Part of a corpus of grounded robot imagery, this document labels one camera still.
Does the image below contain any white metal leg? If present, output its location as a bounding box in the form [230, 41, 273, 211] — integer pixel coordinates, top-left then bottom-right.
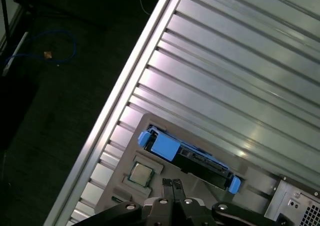
[1, 31, 30, 77]

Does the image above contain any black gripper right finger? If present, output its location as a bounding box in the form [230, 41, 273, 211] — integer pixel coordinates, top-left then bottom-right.
[172, 179, 281, 226]

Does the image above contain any black PC case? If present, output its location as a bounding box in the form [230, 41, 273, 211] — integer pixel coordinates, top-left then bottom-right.
[263, 175, 320, 226]

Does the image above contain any grey parts rack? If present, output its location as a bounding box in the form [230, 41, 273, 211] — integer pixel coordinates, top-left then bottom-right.
[93, 113, 281, 214]

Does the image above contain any hard disk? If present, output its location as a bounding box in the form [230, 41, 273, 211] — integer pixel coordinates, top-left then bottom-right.
[137, 127, 241, 194]

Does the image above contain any blue floor cable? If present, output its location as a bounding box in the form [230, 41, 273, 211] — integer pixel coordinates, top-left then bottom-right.
[4, 30, 77, 67]

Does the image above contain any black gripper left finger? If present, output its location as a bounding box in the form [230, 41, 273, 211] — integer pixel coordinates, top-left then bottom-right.
[82, 178, 176, 226]

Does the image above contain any silver CPU chip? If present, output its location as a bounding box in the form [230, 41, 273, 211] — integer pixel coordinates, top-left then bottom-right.
[127, 161, 155, 188]

